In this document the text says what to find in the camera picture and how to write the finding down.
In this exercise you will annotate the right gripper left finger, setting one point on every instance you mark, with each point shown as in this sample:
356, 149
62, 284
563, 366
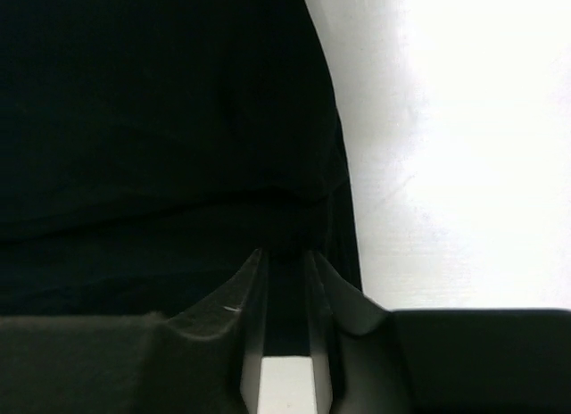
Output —
207, 359

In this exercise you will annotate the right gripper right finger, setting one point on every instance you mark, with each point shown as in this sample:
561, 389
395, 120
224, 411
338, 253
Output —
370, 360

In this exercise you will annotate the black t-shirt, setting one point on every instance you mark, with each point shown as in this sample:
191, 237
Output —
148, 147

